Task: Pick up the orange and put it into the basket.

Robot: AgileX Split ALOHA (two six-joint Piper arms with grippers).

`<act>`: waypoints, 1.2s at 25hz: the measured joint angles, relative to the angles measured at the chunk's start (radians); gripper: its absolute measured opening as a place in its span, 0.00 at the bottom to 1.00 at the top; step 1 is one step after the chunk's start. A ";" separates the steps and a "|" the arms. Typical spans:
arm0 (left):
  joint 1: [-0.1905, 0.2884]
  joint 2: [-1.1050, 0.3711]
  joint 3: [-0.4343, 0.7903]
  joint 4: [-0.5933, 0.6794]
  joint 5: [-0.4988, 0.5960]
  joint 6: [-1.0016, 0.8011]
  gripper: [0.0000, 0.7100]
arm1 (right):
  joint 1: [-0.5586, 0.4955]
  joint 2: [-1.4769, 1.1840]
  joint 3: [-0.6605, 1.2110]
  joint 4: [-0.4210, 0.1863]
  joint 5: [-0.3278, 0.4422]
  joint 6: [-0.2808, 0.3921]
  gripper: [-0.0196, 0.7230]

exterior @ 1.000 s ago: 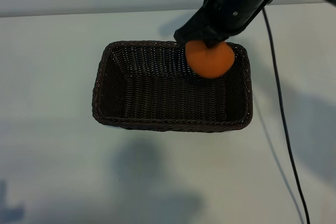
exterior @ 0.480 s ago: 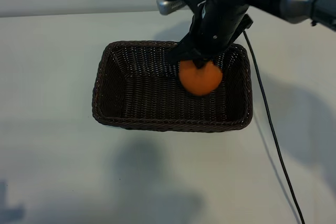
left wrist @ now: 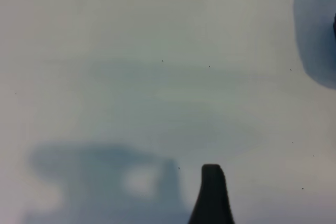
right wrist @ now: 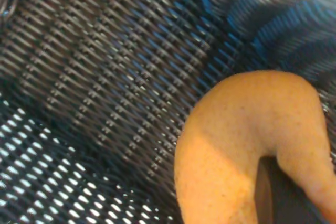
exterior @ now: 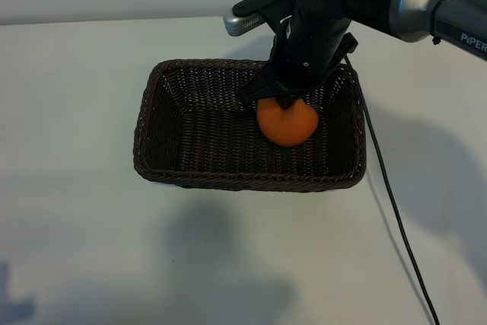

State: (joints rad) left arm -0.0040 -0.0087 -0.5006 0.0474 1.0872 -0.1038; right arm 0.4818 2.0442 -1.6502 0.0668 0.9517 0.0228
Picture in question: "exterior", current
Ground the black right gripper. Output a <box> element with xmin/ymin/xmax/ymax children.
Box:
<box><xmin>237</xmin><ymin>16</ymin><xmax>359</xmax><ymax>112</ymax></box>

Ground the orange with knobbed top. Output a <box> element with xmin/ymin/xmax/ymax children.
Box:
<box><xmin>256</xmin><ymin>98</ymin><xmax>320</xmax><ymax>148</ymax></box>

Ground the dark brown woven wicker basket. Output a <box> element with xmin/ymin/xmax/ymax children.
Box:
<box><xmin>132</xmin><ymin>58</ymin><xmax>368</xmax><ymax>191</ymax></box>

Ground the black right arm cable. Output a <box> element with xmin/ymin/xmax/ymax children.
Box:
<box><xmin>342</xmin><ymin>54</ymin><xmax>441</xmax><ymax>325</ymax></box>

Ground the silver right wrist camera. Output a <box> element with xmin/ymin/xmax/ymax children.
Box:
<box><xmin>223</xmin><ymin>11</ymin><xmax>263</xmax><ymax>37</ymax></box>

